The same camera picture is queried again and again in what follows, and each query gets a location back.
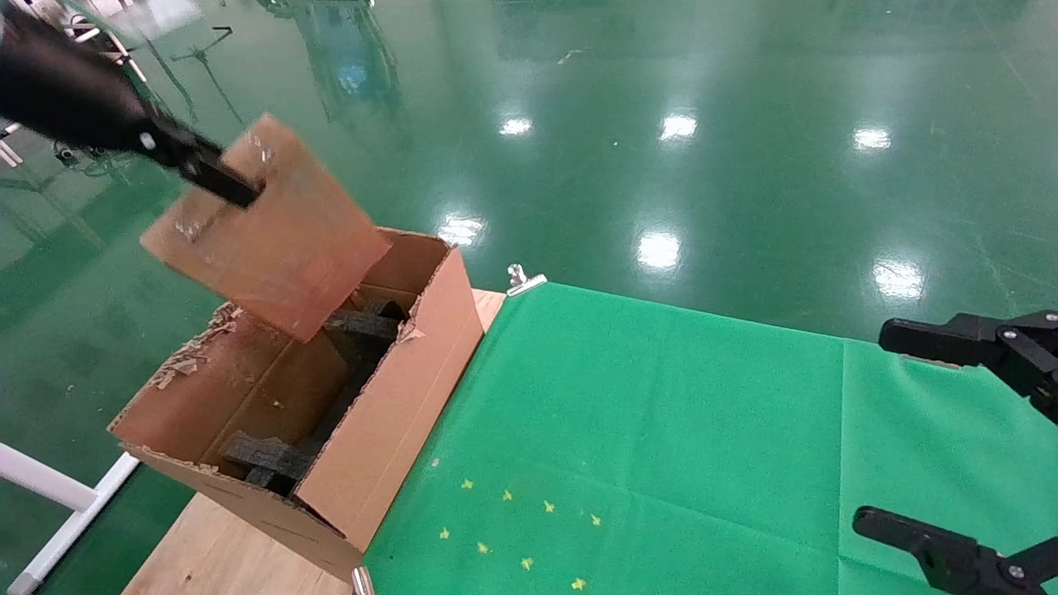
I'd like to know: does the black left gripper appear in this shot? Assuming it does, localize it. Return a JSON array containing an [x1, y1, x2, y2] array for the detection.
[[0, 8, 266, 208]]

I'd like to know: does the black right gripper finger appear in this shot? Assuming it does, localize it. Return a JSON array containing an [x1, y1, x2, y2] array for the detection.
[[853, 506, 1058, 595], [879, 311, 1058, 422]]

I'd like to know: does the large open cardboard carton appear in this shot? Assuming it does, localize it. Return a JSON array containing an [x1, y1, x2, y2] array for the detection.
[[107, 227, 487, 583]]

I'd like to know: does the black tripod stand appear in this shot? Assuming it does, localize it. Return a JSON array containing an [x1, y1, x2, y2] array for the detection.
[[169, 25, 234, 64]]

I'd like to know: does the green table cloth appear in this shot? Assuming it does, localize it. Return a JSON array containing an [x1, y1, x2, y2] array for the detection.
[[361, 281, 1058, 595]]

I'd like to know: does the white metal table leg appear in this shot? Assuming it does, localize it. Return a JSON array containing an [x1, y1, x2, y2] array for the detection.
[[0, 442, 143, 595]]

